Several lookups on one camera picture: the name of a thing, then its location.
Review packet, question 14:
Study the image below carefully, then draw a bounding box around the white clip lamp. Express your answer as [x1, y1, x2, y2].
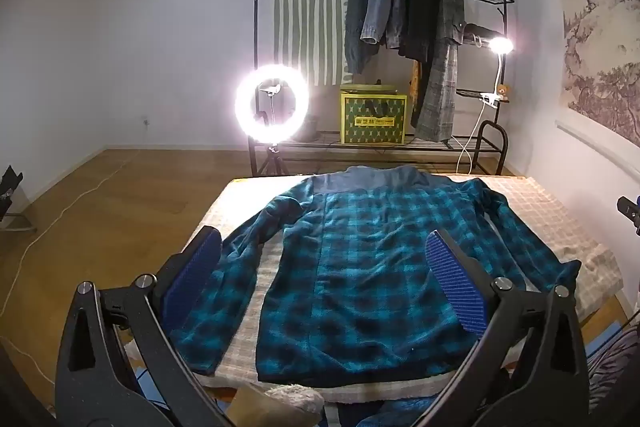
[479, 34, 517, 108]

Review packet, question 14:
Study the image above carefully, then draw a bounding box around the teal plaid fleece jacket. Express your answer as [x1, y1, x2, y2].
[169, 164, 583, 385]

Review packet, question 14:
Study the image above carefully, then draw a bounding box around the green round tray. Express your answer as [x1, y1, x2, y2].
[341, 80, 396, 95]

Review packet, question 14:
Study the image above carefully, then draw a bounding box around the black hanging coat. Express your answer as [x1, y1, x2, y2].
[399, 0, 433, 62]

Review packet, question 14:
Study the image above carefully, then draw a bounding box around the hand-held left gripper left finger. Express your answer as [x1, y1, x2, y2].
[56, 226, 236, 427]

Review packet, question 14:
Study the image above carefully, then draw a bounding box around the zebra striped garment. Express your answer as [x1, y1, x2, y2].
[585, 327, 640, 427]

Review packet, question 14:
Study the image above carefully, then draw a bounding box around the cream checked bed blanket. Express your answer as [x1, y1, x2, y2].
[127, 174, 623, 408]

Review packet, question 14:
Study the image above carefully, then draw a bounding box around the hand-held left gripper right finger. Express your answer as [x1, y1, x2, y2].
[425, 229, 591, 427]

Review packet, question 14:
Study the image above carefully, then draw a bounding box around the green striped wall hanging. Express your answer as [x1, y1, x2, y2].
[269, 0, 356, 88]

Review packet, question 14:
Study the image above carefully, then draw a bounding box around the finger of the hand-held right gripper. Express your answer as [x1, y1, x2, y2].
[616, 194, 640, 238]

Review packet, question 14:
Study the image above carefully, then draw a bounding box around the dark blue cloth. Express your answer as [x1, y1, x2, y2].
[325, 387, 451, 427]

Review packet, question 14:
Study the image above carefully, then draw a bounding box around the yellow green patterned box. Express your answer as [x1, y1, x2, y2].
[340, 89, 407, 145]

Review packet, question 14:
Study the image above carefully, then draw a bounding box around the dark green hanging jacket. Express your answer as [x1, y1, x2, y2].
[344, 0, 381, 75]

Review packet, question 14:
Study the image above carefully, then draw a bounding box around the beige fluffy cushion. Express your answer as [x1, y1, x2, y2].
[220, 382, 326, 427]

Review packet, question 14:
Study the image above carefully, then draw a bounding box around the white floor cable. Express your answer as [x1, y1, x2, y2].
[0, 162, 126, 323]

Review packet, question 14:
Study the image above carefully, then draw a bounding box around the landscape wall painting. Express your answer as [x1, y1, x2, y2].
[555, 0, 640, 148]

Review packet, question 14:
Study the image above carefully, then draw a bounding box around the black metal clothes rack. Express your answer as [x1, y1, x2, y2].
[248, 0, 516, 178]

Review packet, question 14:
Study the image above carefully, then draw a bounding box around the ring light tripod stand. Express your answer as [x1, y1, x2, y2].
[252, 84, 287, 178]

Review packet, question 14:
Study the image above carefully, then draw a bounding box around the white lamp cable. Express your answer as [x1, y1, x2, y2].
[452, 104, 488, 174]

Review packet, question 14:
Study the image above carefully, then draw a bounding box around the grey plaid hanging coat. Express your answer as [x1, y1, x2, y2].
[411, 0, 467, 142]

